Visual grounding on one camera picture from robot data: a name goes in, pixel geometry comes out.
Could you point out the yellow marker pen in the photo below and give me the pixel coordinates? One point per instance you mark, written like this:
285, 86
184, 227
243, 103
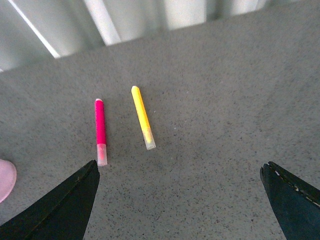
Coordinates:
143, 118

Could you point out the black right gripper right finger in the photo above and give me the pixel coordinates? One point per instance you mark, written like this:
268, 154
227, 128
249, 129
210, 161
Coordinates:
295, 203

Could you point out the pink marker pen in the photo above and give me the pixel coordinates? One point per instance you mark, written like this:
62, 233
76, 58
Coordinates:
100, 126

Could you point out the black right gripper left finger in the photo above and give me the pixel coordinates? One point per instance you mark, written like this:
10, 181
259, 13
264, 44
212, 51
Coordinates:
61, 214

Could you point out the pink mesh pen cup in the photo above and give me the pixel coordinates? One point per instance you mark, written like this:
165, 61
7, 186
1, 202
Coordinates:
8, 178

